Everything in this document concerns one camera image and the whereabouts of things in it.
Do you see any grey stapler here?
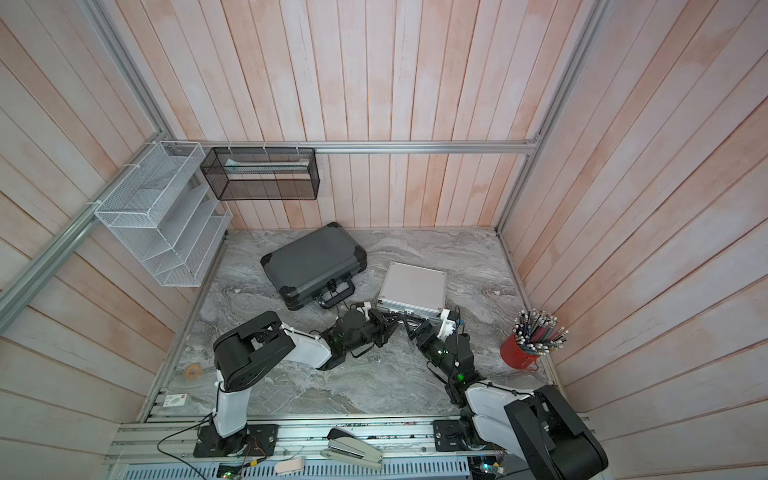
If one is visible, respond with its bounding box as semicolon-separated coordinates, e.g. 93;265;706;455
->
320;428;383;471

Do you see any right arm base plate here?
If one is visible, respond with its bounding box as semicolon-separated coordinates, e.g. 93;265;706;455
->
432;418;484;452

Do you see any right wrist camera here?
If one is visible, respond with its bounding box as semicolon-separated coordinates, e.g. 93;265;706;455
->
437;309;460;340

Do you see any black mesh basket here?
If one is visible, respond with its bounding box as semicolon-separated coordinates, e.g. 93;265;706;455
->
201;146;320;201

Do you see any white wire mesh shelf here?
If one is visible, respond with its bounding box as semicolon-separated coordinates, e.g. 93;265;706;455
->
95;141;232;288

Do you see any pink eraser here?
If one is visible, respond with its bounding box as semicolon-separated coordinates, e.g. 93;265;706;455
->
274;457;305;475

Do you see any dark grey poker case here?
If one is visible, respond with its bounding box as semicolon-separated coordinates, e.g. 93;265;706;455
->
260;222;368;311

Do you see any tape roll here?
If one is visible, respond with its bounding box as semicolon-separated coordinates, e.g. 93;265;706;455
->
183;363;203;382

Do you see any bundle of pencils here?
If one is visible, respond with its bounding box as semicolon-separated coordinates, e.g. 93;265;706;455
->
512;310;569;356

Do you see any white label card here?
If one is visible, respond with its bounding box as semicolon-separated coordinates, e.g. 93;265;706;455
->
163;393;188;408

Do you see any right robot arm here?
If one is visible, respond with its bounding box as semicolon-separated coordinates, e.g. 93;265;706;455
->
400;310;609;479

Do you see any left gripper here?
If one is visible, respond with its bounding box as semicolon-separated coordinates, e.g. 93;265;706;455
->
345;308;404;354

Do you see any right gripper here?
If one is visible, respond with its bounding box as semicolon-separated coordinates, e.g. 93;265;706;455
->
406;315;459;384

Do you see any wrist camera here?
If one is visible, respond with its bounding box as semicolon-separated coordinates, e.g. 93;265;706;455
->
352;301;372;321
437;309;460;340

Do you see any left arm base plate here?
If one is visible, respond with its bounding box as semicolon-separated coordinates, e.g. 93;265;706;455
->
193;423;279;458

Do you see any silver aluminium poker case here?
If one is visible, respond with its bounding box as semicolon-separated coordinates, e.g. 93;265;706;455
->
377;262;447;320

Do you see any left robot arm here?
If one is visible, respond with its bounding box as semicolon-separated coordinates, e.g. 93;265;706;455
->
212;304;398;439

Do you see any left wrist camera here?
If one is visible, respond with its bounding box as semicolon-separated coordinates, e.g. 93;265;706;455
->
352;301;372;321

